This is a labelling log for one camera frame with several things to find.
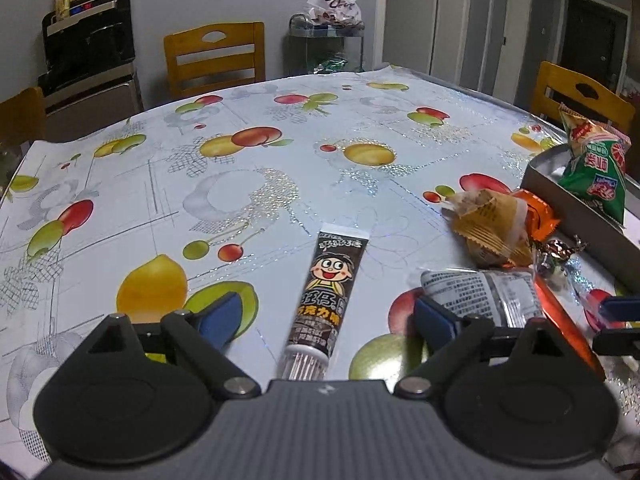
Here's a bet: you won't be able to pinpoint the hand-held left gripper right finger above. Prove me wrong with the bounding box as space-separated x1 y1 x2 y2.
394 297 593 400

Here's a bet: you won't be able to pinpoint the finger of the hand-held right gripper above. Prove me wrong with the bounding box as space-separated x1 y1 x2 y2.
592 297 640 358

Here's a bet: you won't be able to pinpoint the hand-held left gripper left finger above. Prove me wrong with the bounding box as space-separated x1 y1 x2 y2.
82 292 261 400

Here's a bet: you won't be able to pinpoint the long orange snack packet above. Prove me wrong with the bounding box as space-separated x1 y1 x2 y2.
532 275 606 376

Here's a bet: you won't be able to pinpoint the metal tray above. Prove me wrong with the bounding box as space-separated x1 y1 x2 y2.
521 142 640 298

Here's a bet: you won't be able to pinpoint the brown cartoon snack tube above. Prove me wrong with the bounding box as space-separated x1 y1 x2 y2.
277 223 372 380

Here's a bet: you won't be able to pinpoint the yellow-brown pastry packet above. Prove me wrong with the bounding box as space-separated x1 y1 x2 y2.
442 188 535 268

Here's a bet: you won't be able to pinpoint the red wrapped candy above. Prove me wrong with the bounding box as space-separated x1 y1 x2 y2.
580 290 616 331

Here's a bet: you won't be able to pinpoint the shiny wrapped candy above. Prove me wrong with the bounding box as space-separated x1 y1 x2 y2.
532 235 588 281

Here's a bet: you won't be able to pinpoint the orange striped snack packet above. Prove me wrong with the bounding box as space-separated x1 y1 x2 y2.
510 187 562 243

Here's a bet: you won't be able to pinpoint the green snack bag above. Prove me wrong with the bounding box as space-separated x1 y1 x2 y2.
557 102 628 226

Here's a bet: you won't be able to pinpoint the fruit print tablecloth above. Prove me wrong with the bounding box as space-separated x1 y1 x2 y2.
0 62 640 466

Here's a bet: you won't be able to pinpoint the wooden chair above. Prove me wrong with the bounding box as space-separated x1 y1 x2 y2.
530 61 636 136
0 86 47 153
163 21 266 101

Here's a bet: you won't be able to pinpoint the dark door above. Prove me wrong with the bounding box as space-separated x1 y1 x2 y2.
560 0 631 93

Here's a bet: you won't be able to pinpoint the green packets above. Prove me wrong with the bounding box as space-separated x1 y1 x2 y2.
312 57 348 75

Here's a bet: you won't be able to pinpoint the glass storage rack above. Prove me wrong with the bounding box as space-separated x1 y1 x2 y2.
286 14 368 78

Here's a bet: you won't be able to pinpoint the white door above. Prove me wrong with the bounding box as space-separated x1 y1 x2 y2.
431 0 476 81
384 0 443 73

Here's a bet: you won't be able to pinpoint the black water dispenser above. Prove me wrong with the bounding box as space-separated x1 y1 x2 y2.
37 0 145 143

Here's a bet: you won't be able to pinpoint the white plastic bag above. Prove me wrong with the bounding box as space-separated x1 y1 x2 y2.
300 0 366 31

